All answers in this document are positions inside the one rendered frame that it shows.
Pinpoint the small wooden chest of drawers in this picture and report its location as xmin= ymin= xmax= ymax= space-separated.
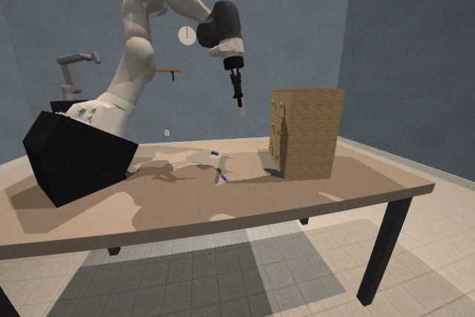
xmin=271 ymin=88 xmax=345 ymax=179

